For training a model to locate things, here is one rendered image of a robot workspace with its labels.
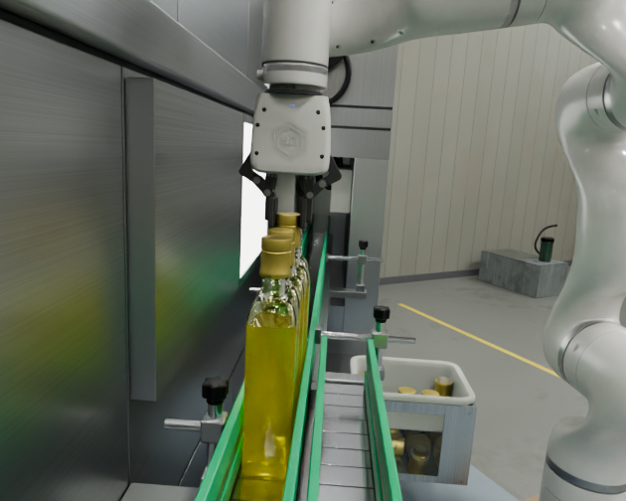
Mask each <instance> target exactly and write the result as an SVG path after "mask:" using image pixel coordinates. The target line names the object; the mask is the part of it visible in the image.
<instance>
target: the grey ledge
mask: <svg viewBox="0 0 626 501"><path fill-rule="evenodd" d="M198 490H199V488H195V487H183V486H170V485H158V484H145V483H131V484H130V486H129V487H128V489H127V490H126V492H125V494H124V495H123V497H122V499H121V500H120V501H194V500H195V497H196V495H197V493H198Z"/></svg>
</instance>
